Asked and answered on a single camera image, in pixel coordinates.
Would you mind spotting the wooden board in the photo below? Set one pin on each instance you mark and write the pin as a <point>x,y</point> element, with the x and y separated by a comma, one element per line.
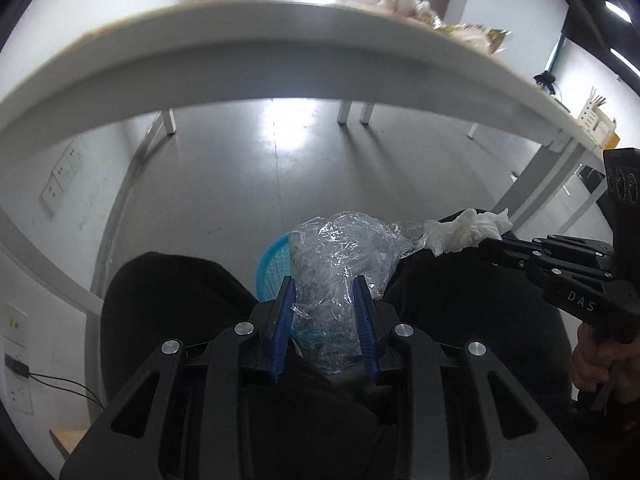
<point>67,442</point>

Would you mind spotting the person's right hand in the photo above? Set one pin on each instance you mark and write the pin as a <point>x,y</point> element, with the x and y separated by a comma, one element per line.
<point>587,360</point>

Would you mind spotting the blue plastic basket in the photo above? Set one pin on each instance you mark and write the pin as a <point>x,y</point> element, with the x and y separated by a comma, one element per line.
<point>272,270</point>

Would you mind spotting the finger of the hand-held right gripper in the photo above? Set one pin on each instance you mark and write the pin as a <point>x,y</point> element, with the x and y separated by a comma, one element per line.
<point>540,265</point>
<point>575,247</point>

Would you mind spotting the white wall socket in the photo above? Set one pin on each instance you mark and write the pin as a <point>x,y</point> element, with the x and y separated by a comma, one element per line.
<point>75,155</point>
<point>16,325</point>
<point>51,199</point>
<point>64,175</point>
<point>20,397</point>

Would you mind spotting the ceiling light bar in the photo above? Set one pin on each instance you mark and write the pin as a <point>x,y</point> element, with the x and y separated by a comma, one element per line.
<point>624,61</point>
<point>617,11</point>

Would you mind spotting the gold foil snack wrapper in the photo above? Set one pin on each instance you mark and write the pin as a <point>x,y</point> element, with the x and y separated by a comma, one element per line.
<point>492,37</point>

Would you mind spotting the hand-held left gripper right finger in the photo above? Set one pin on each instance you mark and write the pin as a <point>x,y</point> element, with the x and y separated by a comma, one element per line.
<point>362,330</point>

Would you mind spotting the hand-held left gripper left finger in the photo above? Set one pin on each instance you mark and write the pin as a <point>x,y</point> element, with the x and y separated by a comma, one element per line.
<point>282,325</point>

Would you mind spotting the clear plastic bag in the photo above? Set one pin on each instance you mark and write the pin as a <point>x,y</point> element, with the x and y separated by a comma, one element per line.
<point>340,260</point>

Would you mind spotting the person's right leg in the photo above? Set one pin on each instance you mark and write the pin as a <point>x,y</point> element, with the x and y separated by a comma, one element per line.
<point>475,310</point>

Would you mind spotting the white box with sticks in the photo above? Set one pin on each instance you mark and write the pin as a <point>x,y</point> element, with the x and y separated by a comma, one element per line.
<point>595,120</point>

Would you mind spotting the white table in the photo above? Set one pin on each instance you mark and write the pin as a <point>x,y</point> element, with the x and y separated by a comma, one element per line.
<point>250,60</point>

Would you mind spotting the small black device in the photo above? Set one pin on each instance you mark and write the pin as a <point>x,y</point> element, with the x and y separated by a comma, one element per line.
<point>545,81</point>

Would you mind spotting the white tissue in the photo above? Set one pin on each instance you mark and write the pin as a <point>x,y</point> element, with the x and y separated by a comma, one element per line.
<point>400,2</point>
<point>465,232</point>

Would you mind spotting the black power adapter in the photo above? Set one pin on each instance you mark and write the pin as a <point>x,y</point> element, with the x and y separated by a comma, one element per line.
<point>17,366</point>

